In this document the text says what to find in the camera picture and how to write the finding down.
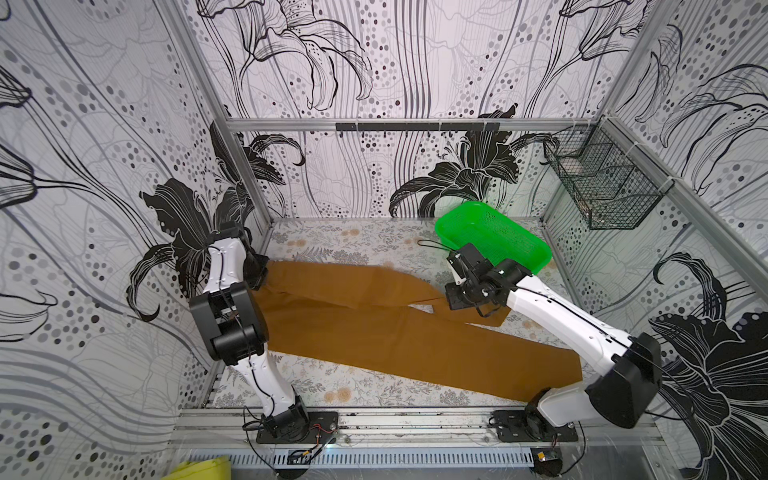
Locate black wire basket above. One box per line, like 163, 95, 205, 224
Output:
543, 122, 674, 230

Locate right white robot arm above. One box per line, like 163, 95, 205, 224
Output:
446, 244, 663, 439

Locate slotted cable duct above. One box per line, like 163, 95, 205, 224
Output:
188, 446, 534, 470

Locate green plastic basket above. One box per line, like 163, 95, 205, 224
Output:
435, 201, 552, 275

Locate yellow object at bottom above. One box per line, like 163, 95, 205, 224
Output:
163, 456, 232, 480

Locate aluminium front rail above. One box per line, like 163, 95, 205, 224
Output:
170, 407, 664, 448

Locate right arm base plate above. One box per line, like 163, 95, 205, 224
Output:
489, 409, 579, 445

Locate brown long pants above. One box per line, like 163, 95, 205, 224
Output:
252, 261, 582, 402

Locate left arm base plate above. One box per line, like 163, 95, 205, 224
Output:
256, 410, 339, 446

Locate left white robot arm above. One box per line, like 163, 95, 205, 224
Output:
190, 222, 309, 441

